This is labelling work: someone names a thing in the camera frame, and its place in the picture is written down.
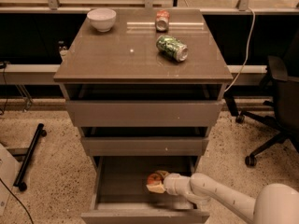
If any white panel on floor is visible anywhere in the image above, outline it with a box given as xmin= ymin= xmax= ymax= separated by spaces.
xmin=0 ymin=144 xmax=20 ymax=217

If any black wheeled stand leg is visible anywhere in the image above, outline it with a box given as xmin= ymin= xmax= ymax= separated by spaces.
xmin=13 ymin=123 xmax=47 ymax=191

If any red apple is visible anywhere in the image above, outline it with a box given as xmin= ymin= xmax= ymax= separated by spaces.
xmin=147 ymin=173 xmax=163 ymax=186

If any green soda can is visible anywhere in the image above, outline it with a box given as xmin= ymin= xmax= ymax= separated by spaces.
xmin=156 ymin=35 xmax=188 ymax=63

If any bottom drawer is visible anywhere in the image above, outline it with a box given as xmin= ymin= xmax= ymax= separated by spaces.
xmin=81 ymin=156 xmax=209 ymax=224

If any red soda can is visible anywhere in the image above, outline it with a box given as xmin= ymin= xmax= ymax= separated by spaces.
xmin=155 ymin=10 xmax=170 ymax=32

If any top drawer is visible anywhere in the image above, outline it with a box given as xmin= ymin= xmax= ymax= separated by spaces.
xmin=65 ymin=101 xmax=222 ymax=127

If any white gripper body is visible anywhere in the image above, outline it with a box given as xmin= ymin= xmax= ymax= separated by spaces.
xmin=164 ymin=173 xmax=182 ymax=195

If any black office chair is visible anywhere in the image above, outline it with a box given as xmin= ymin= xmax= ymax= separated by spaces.
xmin=224 ymin=33 xmax=299 ymax=167

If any middle drawer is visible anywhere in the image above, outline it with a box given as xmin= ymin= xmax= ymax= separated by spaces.
xmin=81 ymin=137 xmax=208 ymax=156

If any black floor cable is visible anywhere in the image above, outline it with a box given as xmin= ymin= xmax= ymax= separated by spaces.
xmin=0 ymin=178 xmax=35 ymax=224

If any grey drawer cabinet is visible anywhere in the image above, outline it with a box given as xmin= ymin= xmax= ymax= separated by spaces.
xmin=53 ymin=8 xmax=234 ymax=224

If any white cable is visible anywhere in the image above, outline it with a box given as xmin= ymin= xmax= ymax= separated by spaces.
xmin=223 ymin=8 xmax=256 ymax=93

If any white ceramic bowl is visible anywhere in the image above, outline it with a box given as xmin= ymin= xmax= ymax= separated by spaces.
xmin=87 ymin=8 xmax=117 ymax=32

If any small clear bottle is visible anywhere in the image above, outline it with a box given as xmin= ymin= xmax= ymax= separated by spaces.
xmin=58 ymin=41 xmax=68 ymax=60

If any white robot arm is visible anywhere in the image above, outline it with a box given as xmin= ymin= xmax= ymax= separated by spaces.
xmin=146 ymin=170 xmax=299 ymax=224

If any drawer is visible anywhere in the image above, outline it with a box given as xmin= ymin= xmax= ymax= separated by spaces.
xmin=65 ymin=101 xmax=222 ymax=127
xmin=81 ymin=137 xmax=208 ymax=156
xmin=81 ymin=156 xmax=209 ymax=224

